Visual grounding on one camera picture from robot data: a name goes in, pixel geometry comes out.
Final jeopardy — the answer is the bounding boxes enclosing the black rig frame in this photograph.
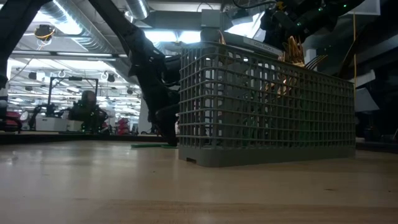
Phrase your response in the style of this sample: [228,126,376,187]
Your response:
[46,76,100,108]

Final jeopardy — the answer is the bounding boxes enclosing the silver ventilation duct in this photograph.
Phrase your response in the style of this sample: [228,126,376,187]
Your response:
[40,0,134,78]

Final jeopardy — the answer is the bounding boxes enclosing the grey junction box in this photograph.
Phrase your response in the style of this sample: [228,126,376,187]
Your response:
[200,8,231,43]

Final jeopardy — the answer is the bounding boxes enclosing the white box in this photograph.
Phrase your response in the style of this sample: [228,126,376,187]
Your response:
[34,116,84,133]

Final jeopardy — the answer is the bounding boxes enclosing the person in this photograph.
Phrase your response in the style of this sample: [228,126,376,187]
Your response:
[67,90,109,134]

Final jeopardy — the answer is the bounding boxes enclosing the ceiling mounted device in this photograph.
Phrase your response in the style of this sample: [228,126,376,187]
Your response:
[33,24,56,42]

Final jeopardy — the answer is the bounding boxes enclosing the black aluminium table frame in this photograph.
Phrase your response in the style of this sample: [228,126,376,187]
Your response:
[0,130,398,154]

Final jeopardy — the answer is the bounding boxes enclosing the gold fork green handle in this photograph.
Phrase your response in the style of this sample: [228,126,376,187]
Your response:
[281,35,306,68]
[303,54,329,71]
[130,142,180,149]

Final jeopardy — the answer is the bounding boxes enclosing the grey plastic cutlery basket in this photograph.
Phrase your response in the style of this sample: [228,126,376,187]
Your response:
[178,40,357,168]

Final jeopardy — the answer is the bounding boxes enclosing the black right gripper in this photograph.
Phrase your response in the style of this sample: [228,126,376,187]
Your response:
[260,0,330,50]

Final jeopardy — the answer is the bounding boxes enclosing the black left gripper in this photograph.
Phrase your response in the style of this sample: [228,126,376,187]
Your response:
[124,29,181,147]

